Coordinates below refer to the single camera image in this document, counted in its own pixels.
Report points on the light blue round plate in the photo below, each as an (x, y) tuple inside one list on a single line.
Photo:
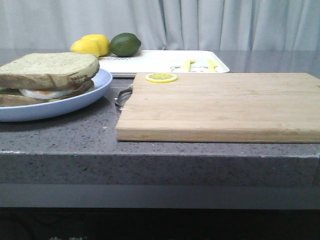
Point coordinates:
[(102, 82)]

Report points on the bread slice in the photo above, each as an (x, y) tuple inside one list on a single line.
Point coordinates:
[(49, 71), (11, 97)]

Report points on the white bear tray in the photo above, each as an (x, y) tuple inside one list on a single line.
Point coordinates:
[(160, 61)]

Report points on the yellow lemon slice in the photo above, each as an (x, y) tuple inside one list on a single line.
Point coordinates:
[(161, 77)]

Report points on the yellow plastic fork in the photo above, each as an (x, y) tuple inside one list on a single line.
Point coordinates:
[(186, 67)]

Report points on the yellow plastic knife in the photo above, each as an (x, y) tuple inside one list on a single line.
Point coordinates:
[(212, 65)]

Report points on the green lime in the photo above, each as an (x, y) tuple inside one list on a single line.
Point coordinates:
[(125, 44)]

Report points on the wooden cutting board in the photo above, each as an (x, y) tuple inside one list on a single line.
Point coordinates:
[(223, 108)]

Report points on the rear yellow lemon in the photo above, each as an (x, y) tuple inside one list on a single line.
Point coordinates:
[(102, 41)]

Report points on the front yellow lemon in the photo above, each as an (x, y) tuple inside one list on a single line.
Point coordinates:
[(86, 46)]

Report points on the fried egg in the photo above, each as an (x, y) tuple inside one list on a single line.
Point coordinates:
[(45, 94)]

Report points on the white curtain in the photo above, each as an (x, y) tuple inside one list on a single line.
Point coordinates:
[(242, 25)]

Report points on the metal cutting board handle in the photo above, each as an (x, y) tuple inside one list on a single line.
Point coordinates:
[(122, 96)]

